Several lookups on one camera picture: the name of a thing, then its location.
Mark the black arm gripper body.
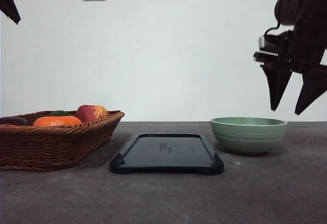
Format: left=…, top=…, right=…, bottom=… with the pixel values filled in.
left=261, top=17, right=327, bottom=74

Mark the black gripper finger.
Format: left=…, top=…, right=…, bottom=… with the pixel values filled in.
left=0, top=0, right=21, bottom=24
left=295, top=65, right=327, bottom=115
left=261, top=65, right=292, bottom=111

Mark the green ceramic bowl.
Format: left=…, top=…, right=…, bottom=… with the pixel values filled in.
left=211, top=117, right=287, bottom=155

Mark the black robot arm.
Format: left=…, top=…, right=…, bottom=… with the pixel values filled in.
left=261, top=0, right=327, bottom=114

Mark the brown wicker basket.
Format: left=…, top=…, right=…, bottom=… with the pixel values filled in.
left=0, top=110, right=125, bottom=171

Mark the dark purple fruit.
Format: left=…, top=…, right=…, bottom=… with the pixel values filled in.
left=0, top=116, right=27, bottom=126

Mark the dark green fruit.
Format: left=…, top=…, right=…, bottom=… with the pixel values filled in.
left=49, top=110, right=73, bottom=116

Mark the orange tangerine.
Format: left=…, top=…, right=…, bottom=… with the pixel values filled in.
left=33, top=116, right=83, bottom=126

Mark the red yellow apple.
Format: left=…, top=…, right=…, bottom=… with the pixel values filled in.
left=77, top=105, right=109, bottom=123

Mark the dark blue rectangular tray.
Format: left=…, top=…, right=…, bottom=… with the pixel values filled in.
left=109, top=133, right=224, bottom=175

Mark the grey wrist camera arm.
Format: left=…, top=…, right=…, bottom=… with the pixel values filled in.
left=253, top=35, right=280, bottom=64

